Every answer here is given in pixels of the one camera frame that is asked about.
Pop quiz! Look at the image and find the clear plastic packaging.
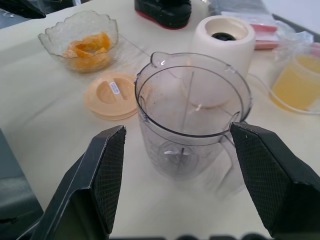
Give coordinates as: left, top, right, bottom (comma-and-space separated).
208, 0, 276, 26

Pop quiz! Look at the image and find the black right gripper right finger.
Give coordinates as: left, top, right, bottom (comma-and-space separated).
229, 121, 320, 240

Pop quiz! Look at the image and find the container of orange juice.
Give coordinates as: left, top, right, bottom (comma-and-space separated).
271, 53, 320, 111

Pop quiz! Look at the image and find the cream blender motor base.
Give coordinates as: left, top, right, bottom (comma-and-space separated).
189, 15, 256, 109

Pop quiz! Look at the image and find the black object with red rim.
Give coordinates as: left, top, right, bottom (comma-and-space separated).
134, 0, 193, 30

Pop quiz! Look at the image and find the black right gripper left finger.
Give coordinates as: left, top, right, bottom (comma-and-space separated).
17, 124, 127, 240

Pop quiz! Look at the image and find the cream round blender lid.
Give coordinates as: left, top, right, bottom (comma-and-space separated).
83, 71, 138, 122

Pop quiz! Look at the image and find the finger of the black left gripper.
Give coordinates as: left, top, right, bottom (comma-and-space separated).
0, 0, 47, 19

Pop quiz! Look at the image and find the clear plastic bag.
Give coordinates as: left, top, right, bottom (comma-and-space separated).
273, 19, 320, 76

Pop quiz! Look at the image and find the white power cable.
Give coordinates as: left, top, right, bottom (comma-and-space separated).
246, 73, 320, 115

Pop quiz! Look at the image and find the pink flat box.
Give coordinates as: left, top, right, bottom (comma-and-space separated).
249, 23, 280, 50

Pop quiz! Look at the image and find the clear glass scalloped bowl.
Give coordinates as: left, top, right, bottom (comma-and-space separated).
37, 10, 119, 74

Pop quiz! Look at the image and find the clear plastic blender jug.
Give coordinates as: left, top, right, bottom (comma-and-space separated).
133, 51, 252, 193

